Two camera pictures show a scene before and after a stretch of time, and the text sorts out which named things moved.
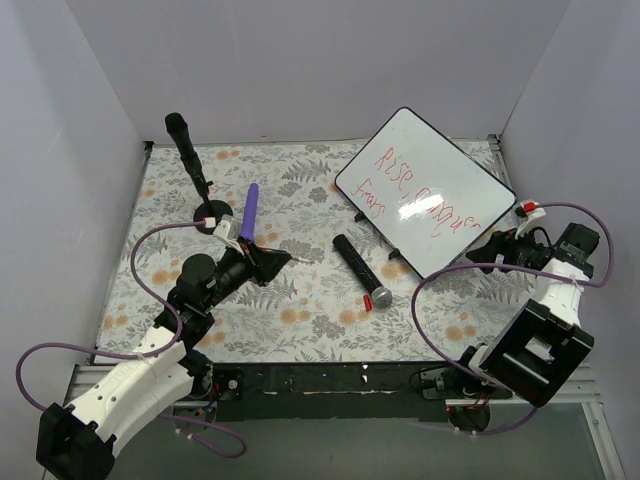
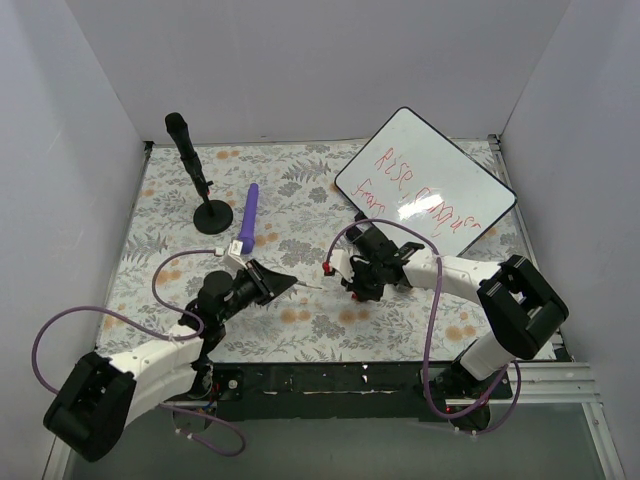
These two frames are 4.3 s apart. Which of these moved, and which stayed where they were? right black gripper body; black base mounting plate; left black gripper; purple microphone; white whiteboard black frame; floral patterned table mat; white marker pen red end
Moved: white marker pen red end; left black gripper; right black gripper body
Stayed: purple microphone; floral patterned table mat; white whiteboard black frame; black base mounting plate
